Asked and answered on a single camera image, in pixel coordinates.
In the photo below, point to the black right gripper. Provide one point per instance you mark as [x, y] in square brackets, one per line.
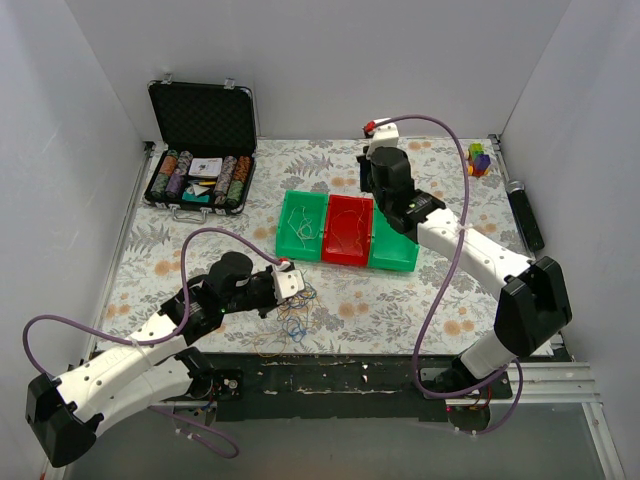
[364, 173]

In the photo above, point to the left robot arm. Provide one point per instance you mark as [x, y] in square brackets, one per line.
[68, 412]

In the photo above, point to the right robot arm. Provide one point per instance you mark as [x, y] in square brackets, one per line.
[533, 303]

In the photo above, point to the red plastic bin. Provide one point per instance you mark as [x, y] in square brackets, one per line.
[347, 235]

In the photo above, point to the right green plastic bin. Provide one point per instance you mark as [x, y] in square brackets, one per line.
[390, 250]

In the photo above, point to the green plastic bin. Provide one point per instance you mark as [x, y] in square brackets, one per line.
[301, 225]
[390, 250]

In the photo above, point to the colourful toy block train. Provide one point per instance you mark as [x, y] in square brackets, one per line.
[477, 161]

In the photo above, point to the left green plastic bin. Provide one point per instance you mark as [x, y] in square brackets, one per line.
[301, 225]

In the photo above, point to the floral patterned table mat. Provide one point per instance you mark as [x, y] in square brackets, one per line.
[356, 310]

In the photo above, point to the playing card deck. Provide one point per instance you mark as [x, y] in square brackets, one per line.
[205, 167]

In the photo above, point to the black cylindrical flashlight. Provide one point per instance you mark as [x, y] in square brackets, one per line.
[524, 216]

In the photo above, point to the black poker chip case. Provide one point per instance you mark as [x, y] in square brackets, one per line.
[208, 121]

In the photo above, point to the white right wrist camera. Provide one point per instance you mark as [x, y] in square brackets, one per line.
[381, 133]

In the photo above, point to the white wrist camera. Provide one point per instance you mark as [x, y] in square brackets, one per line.
[287, 284]
[381, 133]

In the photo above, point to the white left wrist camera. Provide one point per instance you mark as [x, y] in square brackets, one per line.
[287, 284]

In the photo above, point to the black table front rail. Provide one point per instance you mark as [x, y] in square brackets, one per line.
[308, 386]

